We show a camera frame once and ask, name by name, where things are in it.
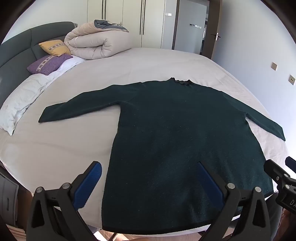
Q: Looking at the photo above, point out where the grey upholstered headboard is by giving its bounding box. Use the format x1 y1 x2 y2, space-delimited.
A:
0 22 78 109

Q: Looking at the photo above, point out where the dark green sweater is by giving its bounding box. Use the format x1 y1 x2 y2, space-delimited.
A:
38 77 286 235

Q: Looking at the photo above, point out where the rolled beige duvet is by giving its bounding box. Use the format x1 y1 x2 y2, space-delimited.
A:
64 19 133 61

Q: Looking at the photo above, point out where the white wardrobe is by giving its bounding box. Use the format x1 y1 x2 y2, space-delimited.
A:
87 0 179 49

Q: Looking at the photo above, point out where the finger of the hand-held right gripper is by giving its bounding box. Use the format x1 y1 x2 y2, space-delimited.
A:
264 159 291 184
285 157 296 173

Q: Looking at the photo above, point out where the white pillow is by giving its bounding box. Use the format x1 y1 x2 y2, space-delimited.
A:
50 56 89 77
0 73 57 136

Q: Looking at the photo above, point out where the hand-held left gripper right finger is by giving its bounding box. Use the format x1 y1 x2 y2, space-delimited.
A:
198 161 278 241

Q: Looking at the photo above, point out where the purple patterned pillow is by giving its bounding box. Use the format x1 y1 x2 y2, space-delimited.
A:
27 54 74 76

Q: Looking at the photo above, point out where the yellow patterned pillow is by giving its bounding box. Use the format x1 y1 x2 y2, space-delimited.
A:
38 39 72 57

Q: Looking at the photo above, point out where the brown framed door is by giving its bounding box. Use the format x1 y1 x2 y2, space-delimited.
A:
172 0 223 59

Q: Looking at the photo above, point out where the grey nightstand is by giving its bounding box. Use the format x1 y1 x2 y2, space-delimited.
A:
0 171 20 223

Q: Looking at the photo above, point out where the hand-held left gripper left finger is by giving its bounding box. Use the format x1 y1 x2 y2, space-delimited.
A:
26 161 102 241

